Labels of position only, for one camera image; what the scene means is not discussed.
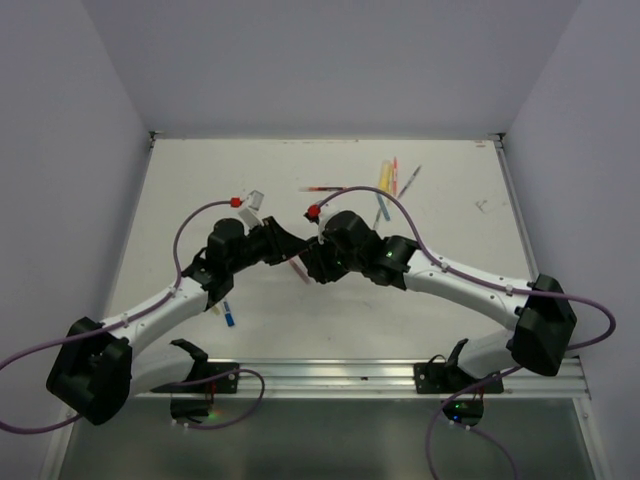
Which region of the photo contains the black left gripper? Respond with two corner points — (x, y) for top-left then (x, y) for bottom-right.
(227, 216), (307, 275)

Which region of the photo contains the pink clear pen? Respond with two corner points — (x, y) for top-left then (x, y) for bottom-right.
(288, 259), (311, 285)

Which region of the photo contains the green clear pen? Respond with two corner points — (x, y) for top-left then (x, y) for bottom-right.
(373, 208), (383, 230)

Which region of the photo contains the red orange-tipped pen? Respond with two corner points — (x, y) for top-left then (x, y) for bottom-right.
(298, 186), (347, 193)

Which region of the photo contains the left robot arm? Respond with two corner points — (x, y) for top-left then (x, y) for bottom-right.
(46, 217), (308, 425)

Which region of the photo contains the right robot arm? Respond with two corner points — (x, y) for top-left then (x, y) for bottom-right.
(301, 208), (577, 393)

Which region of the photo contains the yellow highlighter pen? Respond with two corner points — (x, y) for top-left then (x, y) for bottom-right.
(378, 160), (393, 194)

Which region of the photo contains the blue capped white pen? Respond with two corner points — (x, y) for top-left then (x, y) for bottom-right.
(221, 298), (235, 328)

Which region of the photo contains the thin orange pen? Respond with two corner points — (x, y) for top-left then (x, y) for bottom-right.
(391, 157), (398, 198)

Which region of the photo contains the clear purple pen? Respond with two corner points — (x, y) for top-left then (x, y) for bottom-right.
(396, 165), (422, 200)

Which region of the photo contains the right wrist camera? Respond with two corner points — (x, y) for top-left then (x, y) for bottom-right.
(317, 203), (339, 244)

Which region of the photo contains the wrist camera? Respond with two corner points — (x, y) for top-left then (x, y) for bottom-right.
(238, 190), (264, 229)
(317, 203), (339, 244)

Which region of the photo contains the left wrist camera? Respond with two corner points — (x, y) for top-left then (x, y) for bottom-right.
(238, 190), (264, 229)

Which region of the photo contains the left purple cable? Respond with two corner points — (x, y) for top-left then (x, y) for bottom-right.
(0, 196), (266, 432)

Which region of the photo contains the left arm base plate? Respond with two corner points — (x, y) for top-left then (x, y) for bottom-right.
(151, 362), (240, 395)

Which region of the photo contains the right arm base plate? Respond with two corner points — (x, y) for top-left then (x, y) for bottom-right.
(413, 355), (479, 395)

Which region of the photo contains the left aluminium side rail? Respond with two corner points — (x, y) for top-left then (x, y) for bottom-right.
(96, 130), (162, 319)

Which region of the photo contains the aluminium side rail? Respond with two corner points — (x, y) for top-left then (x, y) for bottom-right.
(489, 132), (566, 351)
(96, 130), (162, 319)

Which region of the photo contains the right aluminium side rail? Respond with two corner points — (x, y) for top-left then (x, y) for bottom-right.
(489, 132), (566, 351)

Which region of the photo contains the aluminium front rail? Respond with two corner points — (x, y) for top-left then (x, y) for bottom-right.
(131, 352), (590, 399)

